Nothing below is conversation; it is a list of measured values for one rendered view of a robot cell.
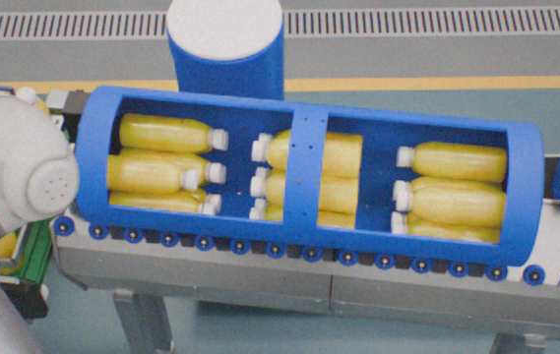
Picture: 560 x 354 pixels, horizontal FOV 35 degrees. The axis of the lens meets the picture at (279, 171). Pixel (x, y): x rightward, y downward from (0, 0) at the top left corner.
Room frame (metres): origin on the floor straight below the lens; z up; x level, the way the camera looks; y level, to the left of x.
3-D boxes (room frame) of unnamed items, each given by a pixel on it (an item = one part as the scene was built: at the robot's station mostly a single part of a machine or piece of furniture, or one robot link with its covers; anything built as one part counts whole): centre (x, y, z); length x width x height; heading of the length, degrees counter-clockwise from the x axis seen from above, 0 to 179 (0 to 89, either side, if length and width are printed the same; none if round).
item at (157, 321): (1.16, 0.36, 0.31); 0.06 x 0.06 x 0.63; 82
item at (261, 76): (1.55, 0.13, 0.59); 0.28 x 0.28 x 0.88
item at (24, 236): (1.11, 0.52, 0.96); 0.40 x 0.01 x 0.03; 172
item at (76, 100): (1.31, 0.45, 0.95); 0.10 x 0.07 x 0.10; 172
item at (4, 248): (0.96, 0.58, 1.00); 0.07 x 0.07 x 0.19
